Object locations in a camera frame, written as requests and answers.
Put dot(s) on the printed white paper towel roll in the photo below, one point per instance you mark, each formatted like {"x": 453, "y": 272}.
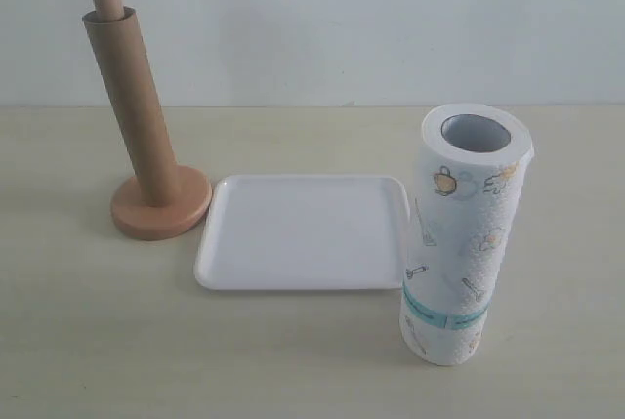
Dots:
{"x": 468, "y": 176}

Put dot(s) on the brown cardboard tube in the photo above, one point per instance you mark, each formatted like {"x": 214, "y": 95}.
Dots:
{"x": 120, "y": 52}

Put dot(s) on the wooden paper towel holder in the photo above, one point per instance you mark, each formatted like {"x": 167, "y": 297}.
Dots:
{"x": 129, "y": 212}

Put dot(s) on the white rectangular plastic tray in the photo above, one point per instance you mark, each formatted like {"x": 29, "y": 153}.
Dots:
{"x": 298, "y": 232}

